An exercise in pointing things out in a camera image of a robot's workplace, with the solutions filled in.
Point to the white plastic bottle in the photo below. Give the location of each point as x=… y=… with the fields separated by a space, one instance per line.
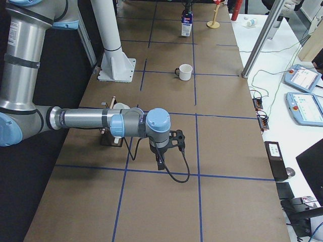
x=250 y=23

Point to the wooden stand with round base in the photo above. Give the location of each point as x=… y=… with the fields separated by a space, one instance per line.
x=214 y=24

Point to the black box with white label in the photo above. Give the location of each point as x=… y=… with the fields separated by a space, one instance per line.
x=276 y=161

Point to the white ribbed HOME mug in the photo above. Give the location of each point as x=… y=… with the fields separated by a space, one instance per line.
x=120 y=105

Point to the blue Pascual milk carton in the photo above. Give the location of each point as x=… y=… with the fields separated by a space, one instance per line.
x=186 y=23

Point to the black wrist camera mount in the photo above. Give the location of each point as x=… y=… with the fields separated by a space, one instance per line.
x=177 y=139

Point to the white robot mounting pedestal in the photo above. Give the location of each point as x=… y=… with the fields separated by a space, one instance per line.
x=115 y=65

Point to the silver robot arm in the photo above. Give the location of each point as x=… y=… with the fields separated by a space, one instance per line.
x=40 y=64

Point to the white smiley face mug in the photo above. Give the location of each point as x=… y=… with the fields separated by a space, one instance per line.
x=184 y=72

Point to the red bottle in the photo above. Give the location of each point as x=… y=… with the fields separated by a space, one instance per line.
x=237 y=7

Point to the black monitor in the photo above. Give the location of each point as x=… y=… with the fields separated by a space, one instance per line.
x=310 y=163

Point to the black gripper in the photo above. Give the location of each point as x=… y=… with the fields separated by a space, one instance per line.
x=160 y=153

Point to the blue teach pendant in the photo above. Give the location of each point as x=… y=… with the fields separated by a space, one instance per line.
x=302 y=78
x=305 y=108

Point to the black cable connector block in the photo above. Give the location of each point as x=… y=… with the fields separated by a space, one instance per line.
x=257 y=102

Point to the grey aluminium frame post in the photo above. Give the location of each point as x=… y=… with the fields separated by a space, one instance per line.
x=268 y=25

